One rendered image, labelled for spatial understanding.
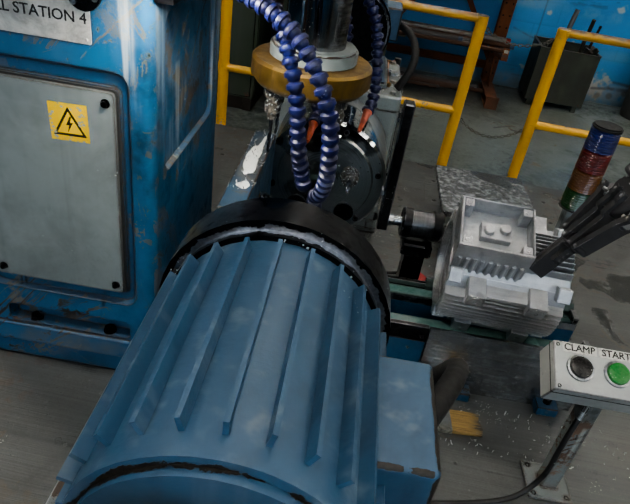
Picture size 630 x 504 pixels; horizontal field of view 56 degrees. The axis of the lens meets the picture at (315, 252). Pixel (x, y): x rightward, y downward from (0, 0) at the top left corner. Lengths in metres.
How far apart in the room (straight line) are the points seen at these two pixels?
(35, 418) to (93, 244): 0.29
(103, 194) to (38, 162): 0.09
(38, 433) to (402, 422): 0.75
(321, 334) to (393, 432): 0.07
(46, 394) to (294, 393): 0.80
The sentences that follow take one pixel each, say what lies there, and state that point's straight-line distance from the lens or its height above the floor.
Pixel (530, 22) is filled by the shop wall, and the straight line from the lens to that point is 6.11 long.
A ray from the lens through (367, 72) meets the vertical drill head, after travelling 0.90.
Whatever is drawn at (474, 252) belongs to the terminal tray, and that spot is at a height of 1.10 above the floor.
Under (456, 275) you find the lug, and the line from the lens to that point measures 1.00.
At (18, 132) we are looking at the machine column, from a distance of 0.90.
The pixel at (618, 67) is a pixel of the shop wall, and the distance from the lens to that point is 6.38.
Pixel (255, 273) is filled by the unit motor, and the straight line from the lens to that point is 0.39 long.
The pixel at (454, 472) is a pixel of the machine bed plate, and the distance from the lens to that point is 1.04.
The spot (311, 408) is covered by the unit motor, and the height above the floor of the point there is 1.35.
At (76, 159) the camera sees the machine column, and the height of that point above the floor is 1.20.
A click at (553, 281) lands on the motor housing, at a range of 1.06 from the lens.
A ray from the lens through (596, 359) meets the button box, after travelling 0.90.
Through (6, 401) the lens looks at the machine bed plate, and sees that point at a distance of 1.09.
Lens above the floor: 1.58
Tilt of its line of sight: 33 degrees down
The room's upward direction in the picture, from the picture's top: 9 degrees clockwise
